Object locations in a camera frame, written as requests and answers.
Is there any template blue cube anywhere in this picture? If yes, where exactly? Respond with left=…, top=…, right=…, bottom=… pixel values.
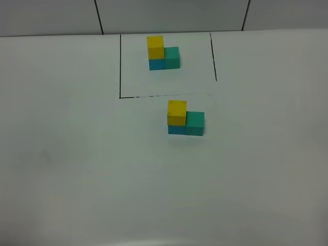
left=149, top=59, right=165, bottom=71

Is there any template green cube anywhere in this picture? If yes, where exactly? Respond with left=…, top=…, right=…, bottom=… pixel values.
left=165, top=47, right=180, bottom=69

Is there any template yellow cube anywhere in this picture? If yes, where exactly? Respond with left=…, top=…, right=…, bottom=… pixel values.
left=147, top=36, right=165, bottom=59

